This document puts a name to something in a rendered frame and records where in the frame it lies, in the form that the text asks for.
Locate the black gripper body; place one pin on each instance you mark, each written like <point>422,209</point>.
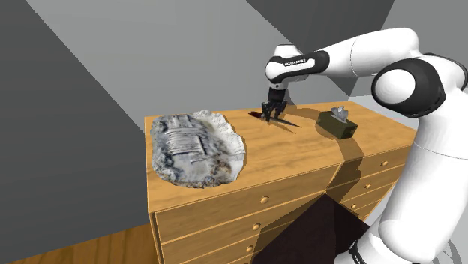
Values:
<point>275,97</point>

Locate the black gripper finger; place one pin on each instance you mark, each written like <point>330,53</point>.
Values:
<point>282,109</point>
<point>265,110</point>

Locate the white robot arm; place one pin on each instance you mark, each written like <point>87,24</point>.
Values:
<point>431,153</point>

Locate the dark red pen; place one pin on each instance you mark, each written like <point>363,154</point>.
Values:
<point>255,114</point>

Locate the wooden chest of drawers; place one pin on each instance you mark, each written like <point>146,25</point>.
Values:
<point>289,153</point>

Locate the olive green tissue box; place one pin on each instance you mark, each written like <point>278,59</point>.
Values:
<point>336,125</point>

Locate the grey white lumpy slab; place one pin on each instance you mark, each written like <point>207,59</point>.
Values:
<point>195,148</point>

